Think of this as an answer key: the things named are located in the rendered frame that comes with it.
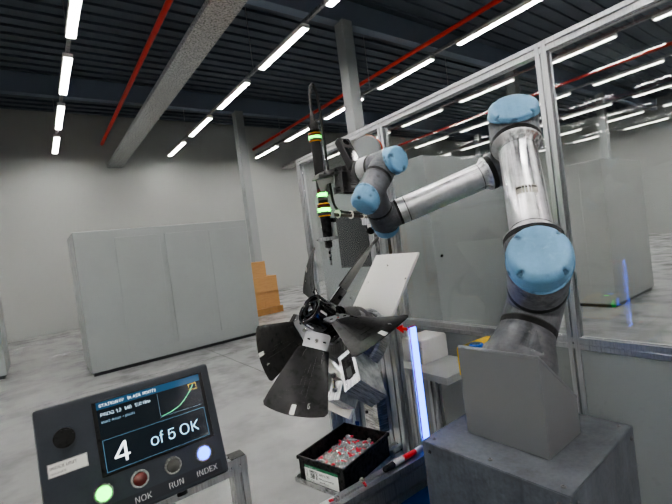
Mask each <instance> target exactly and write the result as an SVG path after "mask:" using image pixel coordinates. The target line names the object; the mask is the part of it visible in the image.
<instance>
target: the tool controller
mask: <svg viewBox="0 0 672 504"><path fill-rule="evenodd" d="M31 416H32V424H33V431H34V439H35V447H36V455H37V462H38V470H39V478H40V486H41V494H42V501H43V504H99V503H97V502H95V500H94V498H93V494H94V491H95V489H96V488H97V487H98V486H99V485H101V484H103V483H109V484H111V485H112V486H113V488H114V494H113V496H112V498H111V499H110V500H109V501H108V502H106V503H103V504H156V503H158V502H160V501H162V500H165V499H167V498H169V497H171V496H174V495H176V494H177V497H181V496H184V495H186V494H187V493H188V490H187V489H189V488H192V487H194V486H196V485H198V484H201V483H203V482H205V481H207V480H209V479H212V478H214V477H216V476H218V475H221V474H223V473H225V472H227V471H228V463H227V458H226V454H225V449H224V444H223V440H222V435H221V430H220V426H219V421H218V416H217V411H216V407H215V402H214V397H213V393H212V388H211V383H210V379H209V374H208V369H207V366H206V364H200V365H197V366H193V367H189V368H186V369H182V370H179V371H175V372H171V373H168V374H164V375H161V376H157V377H153V378H150V379H146V380H143V381H139V382H135V383H132V384H128V385H124V386H121V387H117V388H114V389H110V390H106V391H103V392H99V393H96V394H92V395H88V396H85V397H81V398H78V399H74V400H70V401H67V402H63V403H59V404H56V405H52V406H49V407H45V408H41V409H38V410H35V411H34V412H32V415H31ZM134 429H137V434H138V439H139V445H140V451H141V457H142V461H141V462H138V463H135V464H133V465H130V466H128V467H125V468H122V469H120V470H117V471H114V472H112V473H109V474H106V468H105V462H104V455H103V449H102V443H101V440H104V439H107V438H110V437H113V436H116V435H119V434H122V433H125V432H128V431H131V430H134ZM203 444H207V445H209V446H210V448H211V450H212V454H211V456H210V458H209V459H208V460H207V461H204V462H201V461H198V460H197V458H196V450H197V448H198V447H199V446H200V445H203ZM172 456H177V457H179V458H180V459H181V461H182V466H181V469H180V470H179V471H178V472H177V473H176V474H168V473H167V472H166V471H165V468H164V466H165V462H166V461H167V460H168V459H169V458H170V457H172ZM139 469H145V470H147V471H148V473H149V481H148V483H147V484H146V485H145V486H144V487H142V488H134V487H133V486H132V485H131V476H132V475H133V473H134V472H135V471H137V470H139Z"/></svg>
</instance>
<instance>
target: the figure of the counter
mask: <svg viewBox="0 0 672 504"><path fill-rule="evenodd" d="M101 443H102V449H103V455H104V462H105V468H106V474H109V473H112V472H114V471H117V470H120V469H122V468H125V467H128V466H130V465H133V464H135V463H138V462H141V461H142V457H141V451H140V445H139V439H138V434H137V429H134V430H131V431H128V432H125V433H122V434H119V435H116V436H113V437H110V438H107V439H104V440H101Z"/></svg>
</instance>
